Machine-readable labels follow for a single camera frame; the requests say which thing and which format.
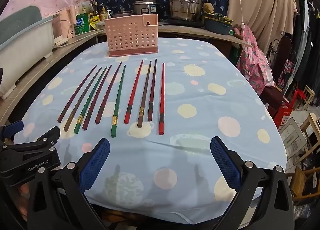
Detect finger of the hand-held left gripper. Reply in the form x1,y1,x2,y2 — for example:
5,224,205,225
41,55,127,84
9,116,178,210
0,120,24,143
31,126,62,149

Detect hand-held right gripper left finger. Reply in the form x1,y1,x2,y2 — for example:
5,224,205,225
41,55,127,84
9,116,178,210
27,138,112,230

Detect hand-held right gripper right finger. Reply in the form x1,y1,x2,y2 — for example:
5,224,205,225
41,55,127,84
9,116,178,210
210,136,295,230

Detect row of coloured chopsticks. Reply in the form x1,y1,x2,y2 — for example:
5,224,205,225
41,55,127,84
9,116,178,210
64,67,103,132

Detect dark maroon chopstick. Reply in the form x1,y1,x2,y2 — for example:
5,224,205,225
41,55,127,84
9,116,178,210
57,65,98,124
147,59,157,122

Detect green chopstick gold band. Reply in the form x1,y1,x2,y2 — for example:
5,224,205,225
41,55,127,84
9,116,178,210
110,64,126,138
74,66,108,134

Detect red chopstick black band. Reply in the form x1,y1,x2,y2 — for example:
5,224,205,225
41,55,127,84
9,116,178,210
124,60,144,124
158,62,165,136

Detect brown chopstick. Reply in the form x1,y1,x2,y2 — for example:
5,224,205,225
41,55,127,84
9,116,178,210
137,60,152,128

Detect pink perforated chopstick holder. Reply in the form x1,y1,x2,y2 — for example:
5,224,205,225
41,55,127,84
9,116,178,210
104,14,159,58

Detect person's left hand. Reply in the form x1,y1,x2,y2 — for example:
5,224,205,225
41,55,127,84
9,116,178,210
15,184,30,222

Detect red plastic stool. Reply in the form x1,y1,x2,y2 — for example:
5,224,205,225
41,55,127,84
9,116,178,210
274,90,300,128

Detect white dish drainer teal lid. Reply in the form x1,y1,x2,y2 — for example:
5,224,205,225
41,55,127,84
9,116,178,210
0,5,56,99

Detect blue planet print tablecloth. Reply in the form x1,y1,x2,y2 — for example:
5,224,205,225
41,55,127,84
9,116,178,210
14,37,287,225

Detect pink electric kettle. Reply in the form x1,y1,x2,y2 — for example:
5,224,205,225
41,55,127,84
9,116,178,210
60,5,77,39
51,14,70,46

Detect pink floral cloth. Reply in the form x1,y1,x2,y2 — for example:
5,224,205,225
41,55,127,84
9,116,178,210
236,24,275,96

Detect small wooden stool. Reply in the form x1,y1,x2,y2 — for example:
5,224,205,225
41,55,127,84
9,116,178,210
301,86,316,111

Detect green tin can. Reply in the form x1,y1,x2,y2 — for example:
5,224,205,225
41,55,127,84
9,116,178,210
76,13,90,34

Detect yellow snack packet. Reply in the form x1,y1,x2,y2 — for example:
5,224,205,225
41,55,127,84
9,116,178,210
89,15,102,29

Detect white carton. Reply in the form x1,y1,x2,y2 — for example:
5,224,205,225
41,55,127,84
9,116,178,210
76,2,92,14

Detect blue basin with vegetables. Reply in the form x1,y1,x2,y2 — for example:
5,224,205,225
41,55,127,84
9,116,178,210
202,12,233,35

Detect dark hanging clothes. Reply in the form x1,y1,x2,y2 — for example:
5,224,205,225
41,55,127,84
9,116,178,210
291,0,320,88

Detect black induction cooker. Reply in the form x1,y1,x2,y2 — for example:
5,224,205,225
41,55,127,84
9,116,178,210
160,18,204,26

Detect steel rice cooker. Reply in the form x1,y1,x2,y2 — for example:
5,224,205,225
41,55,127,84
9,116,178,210
132,0,160,17

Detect beige curtain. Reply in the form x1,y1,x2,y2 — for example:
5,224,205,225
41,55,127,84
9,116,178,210
220,0,298,53

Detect stainless steel steamer pot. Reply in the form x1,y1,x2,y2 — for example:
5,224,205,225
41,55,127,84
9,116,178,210
168,0,209,21

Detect wooden frame stool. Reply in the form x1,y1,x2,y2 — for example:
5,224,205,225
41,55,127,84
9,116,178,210
280,114,320,168
290,165,320,200

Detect white pull cord switch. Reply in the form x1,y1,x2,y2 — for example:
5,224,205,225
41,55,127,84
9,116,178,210
232,0,247,31

